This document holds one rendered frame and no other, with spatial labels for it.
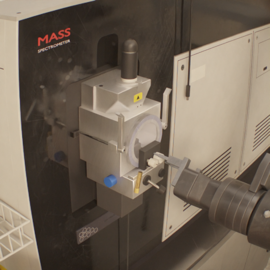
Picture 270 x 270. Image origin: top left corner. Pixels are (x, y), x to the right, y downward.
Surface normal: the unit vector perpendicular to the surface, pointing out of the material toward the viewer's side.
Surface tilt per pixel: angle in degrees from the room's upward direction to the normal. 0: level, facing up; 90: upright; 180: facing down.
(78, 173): 90
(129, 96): 90
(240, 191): 14
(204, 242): 0
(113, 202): 90
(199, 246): 0
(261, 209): 44
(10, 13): 0
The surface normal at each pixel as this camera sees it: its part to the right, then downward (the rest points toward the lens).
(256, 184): -0.43, -0.35
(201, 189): -0.14, -0.22
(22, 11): 0.03, -0.89
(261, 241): -0.61, 0.54
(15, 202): -0.61, 0.35
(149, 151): 0.79, 0.30
